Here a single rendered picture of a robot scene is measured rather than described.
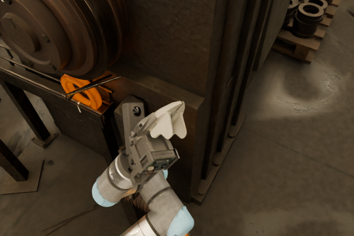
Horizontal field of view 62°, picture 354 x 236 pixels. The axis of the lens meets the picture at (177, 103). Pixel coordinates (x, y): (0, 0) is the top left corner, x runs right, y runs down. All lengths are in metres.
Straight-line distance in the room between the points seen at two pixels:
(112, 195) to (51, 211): 1.15
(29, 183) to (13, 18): 1.24
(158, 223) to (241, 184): 1.13
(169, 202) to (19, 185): 1.36
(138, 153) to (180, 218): 0.22
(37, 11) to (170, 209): 0.58
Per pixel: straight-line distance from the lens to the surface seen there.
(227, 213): 1.75
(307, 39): 2.58
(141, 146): 0.60
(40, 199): 1.91
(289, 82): 2.39
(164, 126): 0.56
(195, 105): 0.98
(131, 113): 0.66
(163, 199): 0.76
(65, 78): 1.21
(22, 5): 0.84
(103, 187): 0.73
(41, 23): 0.83
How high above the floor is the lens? 1.64
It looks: 51 degrees down
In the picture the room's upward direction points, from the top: straight up
